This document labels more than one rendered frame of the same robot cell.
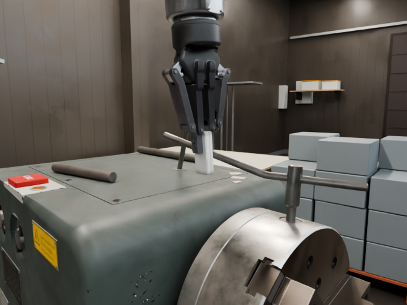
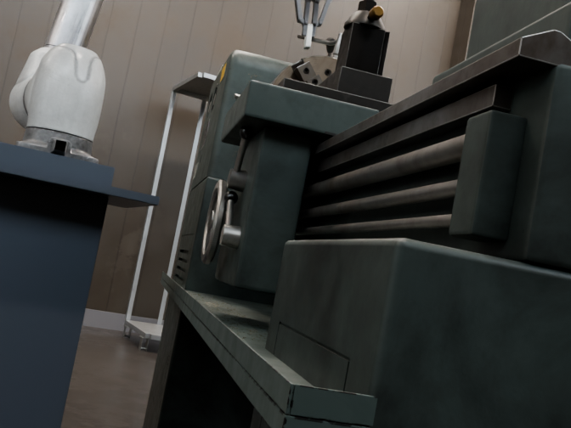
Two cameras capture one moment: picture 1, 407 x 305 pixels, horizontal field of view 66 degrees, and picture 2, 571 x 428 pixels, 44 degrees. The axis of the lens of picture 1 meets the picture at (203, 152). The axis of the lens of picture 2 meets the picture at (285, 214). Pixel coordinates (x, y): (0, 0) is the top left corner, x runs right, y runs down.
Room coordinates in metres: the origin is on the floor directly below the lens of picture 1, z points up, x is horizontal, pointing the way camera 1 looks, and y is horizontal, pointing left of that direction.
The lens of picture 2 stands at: (-1.20, -1.13, 0.64)
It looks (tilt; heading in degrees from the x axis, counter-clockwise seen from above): 5 degrees up; 33
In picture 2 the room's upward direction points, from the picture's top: 11 degrees clockwise
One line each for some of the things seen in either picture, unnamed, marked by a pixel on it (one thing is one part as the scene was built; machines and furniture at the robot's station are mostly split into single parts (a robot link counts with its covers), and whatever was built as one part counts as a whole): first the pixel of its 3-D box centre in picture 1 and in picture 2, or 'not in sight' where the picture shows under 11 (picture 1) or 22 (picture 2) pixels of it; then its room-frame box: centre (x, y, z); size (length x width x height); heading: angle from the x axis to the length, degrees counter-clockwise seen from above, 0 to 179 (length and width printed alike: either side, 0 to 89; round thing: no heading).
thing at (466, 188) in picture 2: not in sight; (333, 221); (0.20, -0.36, 0.77); 2.10 x 0.34 x 0.18; 44
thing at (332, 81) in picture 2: not in sight; (348, 96); (-0.02, -0.47, 1.00); 0.20 x 0.10 x 0.05; 44
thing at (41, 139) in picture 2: not in sight; (58, 147); (-0.11, 0.22, 0.83); 0.22 x 0.18 x 0.06; 54
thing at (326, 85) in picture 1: (330, 85); not in sight; (8.46, -3.40, 1.99); 0.42 x 0.35 x 0.23; 54
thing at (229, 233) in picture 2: not in sight; (250, 211); (-0.17, -0.40, 0.73); 0.27 x 0.12 x 0.27; 44
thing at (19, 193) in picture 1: (35, 198); not in sight; (0.60, 0.34, 1.23); 0.13 x 0.08 x 0.06; 44
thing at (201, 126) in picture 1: (194, 98); (307, 7); (0.50, 0.01, 1.42); 0.04 x 0.01 x 0.11; 44
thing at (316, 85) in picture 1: (311, 85); not in sight; (8.77, -2.98, 2.01); 0.47 x 0.39 x 0.26; 54
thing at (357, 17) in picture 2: not in sight; (365, 23); (-0.04, -0.49, 1.14); 0.08 x 0.08 x 0.03
